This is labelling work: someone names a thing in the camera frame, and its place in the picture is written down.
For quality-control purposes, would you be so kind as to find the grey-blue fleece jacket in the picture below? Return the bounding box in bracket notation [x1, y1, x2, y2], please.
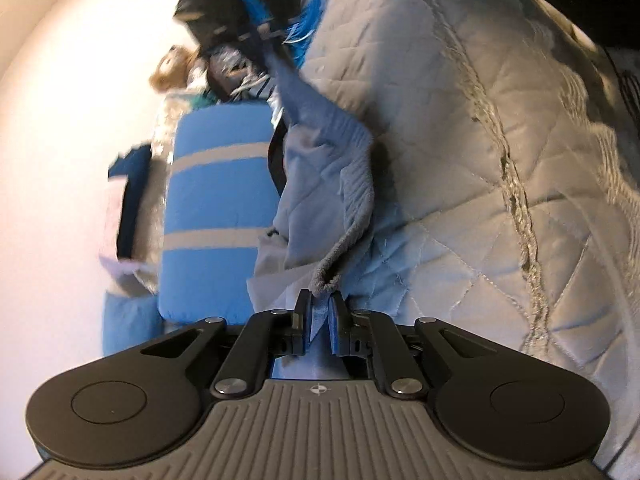
[247, 52, 374, 380]

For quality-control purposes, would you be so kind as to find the left blue striped pillow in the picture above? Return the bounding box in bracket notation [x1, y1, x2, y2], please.
[102, 292, 164, 356]

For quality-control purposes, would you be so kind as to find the blue striped pillow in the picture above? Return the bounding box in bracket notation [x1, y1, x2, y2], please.
[157, 102, 279, 324]
[102, 292, 164, 356]

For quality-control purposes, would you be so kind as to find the right blue striped pillow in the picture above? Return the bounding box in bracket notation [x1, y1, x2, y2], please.
[157, 102, 279, 324]

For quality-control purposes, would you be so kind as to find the black bag with clutter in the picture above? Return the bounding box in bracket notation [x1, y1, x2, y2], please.
[175, 0, 302, 102]

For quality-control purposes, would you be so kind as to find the black strap with red edge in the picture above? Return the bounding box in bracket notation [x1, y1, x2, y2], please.
[266, 119, 292, 198]

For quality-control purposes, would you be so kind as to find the blue coiled cable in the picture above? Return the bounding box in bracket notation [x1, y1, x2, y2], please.
[240, 0, 334, 68]

